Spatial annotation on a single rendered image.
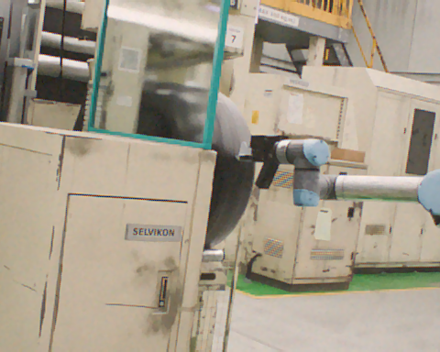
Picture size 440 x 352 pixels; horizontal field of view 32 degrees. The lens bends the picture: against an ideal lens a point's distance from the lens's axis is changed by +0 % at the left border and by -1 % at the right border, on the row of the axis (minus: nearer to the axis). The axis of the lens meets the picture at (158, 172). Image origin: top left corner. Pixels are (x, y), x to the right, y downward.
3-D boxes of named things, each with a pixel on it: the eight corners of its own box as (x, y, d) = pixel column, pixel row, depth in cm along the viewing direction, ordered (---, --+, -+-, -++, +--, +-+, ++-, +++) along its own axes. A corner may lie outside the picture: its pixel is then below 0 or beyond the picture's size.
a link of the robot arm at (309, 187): (327, 206, 226) (329, 169, 226) (313, 207, 216) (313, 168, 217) (302, 205, 230) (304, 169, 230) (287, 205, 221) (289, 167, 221)
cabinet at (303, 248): (291, 293, 696) (311, 157, 689) (247, 279, 741) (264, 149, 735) (353, 291, 753) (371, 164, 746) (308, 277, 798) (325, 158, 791)
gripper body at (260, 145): (267, 137, 242) (293, 137, 232) (264, 165, 242) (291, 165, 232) (248, 135, 238) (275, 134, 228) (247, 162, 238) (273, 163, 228)
